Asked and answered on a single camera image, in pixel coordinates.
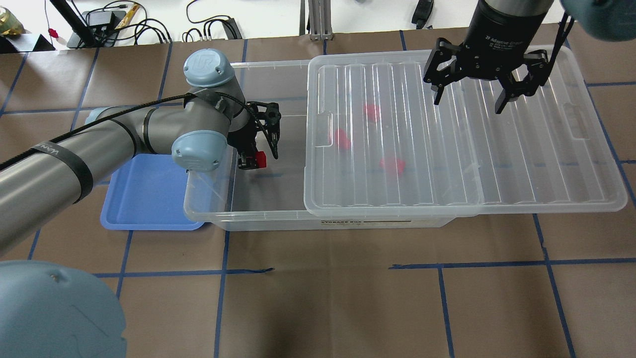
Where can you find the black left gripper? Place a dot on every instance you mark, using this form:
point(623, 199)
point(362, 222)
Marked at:
point(247, 138)

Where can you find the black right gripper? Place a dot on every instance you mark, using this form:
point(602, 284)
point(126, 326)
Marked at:
point(498, 36)

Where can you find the red block from tray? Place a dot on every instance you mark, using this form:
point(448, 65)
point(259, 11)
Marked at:
point(260, 160)

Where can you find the clear plastic box lid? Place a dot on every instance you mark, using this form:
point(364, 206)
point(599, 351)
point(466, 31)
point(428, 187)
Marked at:
point(543, 154)

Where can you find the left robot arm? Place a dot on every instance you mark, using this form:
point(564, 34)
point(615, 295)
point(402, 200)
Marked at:
point(52, 311)

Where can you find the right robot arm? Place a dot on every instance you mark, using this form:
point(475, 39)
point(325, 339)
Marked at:
point(607, 20)

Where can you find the clear plastic storage box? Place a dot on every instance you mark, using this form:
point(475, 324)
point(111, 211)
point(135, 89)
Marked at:
point(272, 198)

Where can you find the red block in box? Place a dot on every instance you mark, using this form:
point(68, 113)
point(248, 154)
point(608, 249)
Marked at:
point(341, 140)
point(392, 166)
point(372, 113)

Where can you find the black power adapter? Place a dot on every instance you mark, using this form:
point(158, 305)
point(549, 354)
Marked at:
point(422, 13)

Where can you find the blue plastic tray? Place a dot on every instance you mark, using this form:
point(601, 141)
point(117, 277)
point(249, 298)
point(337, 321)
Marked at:
point(147, 194)

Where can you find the aluminium frame post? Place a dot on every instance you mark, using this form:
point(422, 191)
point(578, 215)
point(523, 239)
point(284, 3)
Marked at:
point(316, 19)

